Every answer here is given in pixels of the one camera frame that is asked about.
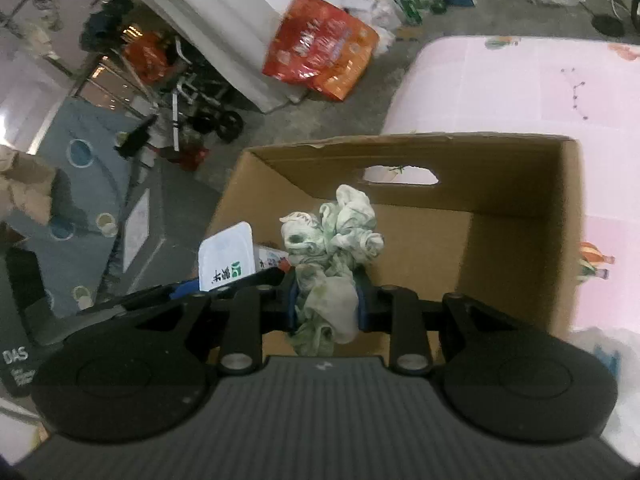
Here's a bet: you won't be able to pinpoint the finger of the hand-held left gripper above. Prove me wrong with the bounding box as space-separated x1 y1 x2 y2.
75 266 292 322

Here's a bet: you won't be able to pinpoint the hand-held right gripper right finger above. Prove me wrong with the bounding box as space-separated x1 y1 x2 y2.
352 272 521 376

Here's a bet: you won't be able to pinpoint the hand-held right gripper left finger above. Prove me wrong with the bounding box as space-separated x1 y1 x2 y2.
135 272 301 376

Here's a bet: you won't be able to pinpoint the green and white cloth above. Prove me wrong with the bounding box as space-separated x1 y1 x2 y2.
279 184 386 357

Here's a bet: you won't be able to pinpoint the brown cardboard box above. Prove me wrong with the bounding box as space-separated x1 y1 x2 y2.
204 132 587 363

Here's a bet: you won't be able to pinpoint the grey box with white label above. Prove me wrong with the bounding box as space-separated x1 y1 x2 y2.
106 172 213 302

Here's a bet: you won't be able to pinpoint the white plastic cup with lid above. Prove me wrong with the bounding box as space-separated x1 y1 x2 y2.
197 221 292 293

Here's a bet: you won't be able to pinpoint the blue rug with circles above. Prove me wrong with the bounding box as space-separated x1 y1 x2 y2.
0 99 148 317

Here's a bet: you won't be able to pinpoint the beige cloth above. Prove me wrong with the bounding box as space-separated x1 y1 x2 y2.
0 146 57 223

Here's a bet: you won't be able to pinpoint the folded stroller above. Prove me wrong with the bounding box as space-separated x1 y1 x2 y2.
117 35 246 147

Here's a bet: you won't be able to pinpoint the pink printed floor mat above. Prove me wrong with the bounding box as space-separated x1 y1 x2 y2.
379 35 640 333

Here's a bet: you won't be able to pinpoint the white plastic shopping bag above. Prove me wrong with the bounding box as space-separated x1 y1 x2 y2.
569 326 640 463

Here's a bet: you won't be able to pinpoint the orange red packaging bag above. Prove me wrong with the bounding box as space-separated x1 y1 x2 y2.
262 0 381 103

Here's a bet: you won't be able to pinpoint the white plastic bag with clutter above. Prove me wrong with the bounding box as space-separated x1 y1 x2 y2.
341 0 403 57

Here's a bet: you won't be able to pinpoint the green plastic bottles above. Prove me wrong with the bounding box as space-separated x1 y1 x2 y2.
394 0 432 27

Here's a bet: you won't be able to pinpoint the black round lamp base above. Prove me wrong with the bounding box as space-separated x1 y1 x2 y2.
590 12 627 39

